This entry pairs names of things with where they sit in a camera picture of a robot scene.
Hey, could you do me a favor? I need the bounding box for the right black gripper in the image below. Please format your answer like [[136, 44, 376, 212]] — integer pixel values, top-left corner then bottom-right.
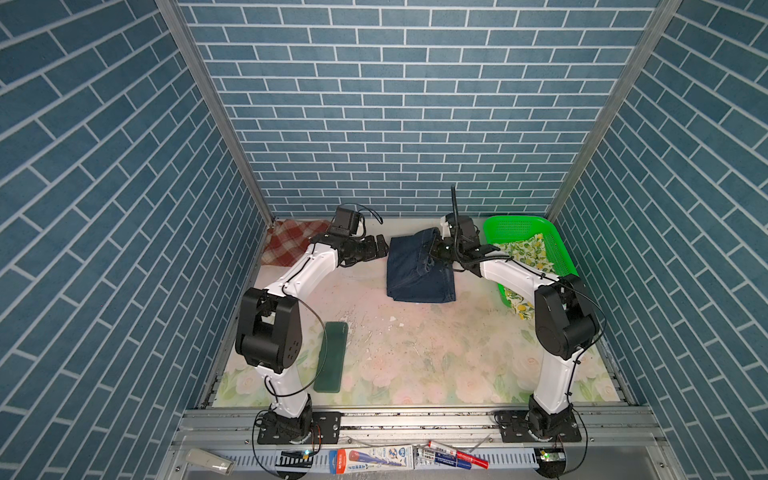
[[421, 233, 464, 265]]

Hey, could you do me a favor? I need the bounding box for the green plastic basket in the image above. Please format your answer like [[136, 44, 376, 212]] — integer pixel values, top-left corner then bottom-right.
[[483, 216, 577, 278]]

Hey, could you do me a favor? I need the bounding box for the dark blue denim skirt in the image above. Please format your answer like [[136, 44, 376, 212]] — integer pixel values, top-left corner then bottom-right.
[[386, 227, 456, 304]]

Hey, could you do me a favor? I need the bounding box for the red plaid skirt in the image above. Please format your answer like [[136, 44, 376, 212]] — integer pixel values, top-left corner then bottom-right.
[[261, 219, 330, 267]]

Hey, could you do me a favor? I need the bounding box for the dark green rectangular board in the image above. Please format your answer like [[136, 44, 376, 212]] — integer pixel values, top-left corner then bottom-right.
[[313, 322, 349, 393]]

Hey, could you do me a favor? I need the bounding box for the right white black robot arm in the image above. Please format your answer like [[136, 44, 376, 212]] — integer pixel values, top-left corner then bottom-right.
[[429, 239, 600, 440]]

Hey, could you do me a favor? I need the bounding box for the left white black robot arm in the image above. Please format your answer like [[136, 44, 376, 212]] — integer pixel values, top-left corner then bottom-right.
[[235, 233, 389, 443]]

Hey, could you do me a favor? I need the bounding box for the yellow floral skirt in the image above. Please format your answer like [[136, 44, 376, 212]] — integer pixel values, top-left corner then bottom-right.
[[495, 233, 555, 321]]

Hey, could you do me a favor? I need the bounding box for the marker package box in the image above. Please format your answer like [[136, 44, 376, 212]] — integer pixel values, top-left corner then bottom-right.
[[329, 445, 415, 475]]

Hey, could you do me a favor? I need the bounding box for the blue marker pen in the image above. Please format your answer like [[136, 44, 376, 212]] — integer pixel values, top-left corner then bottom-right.
[[417, 448, 472, 470]]

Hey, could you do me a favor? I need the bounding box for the grey white small device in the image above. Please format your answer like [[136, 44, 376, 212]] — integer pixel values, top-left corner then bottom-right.
[[186, 448, 235, 476]]

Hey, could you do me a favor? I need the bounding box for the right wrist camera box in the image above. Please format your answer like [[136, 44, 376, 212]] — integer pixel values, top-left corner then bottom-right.
[[440, 214, 480, 249]]

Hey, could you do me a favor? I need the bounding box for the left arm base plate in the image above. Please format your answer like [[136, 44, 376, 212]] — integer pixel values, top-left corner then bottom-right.
[[255, 411, 342, 445]]

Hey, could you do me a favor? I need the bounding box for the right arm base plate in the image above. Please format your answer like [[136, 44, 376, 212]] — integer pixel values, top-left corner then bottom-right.
[[492, 407, 582, 443]]

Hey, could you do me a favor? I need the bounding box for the aluminium front rail frame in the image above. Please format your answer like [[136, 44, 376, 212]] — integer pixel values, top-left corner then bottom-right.
[[158, 404, 684, 479]]

